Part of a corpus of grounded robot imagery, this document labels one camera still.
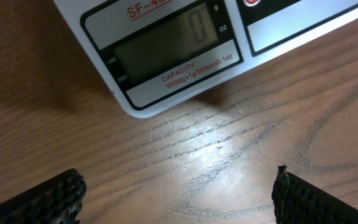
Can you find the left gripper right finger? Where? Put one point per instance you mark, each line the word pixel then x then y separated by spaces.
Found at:
pixel 296 201

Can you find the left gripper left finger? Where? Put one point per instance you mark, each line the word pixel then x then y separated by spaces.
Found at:
pixel 57 200

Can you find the white digital kitchen scale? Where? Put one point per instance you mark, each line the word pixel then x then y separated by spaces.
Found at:
pixel 154 54

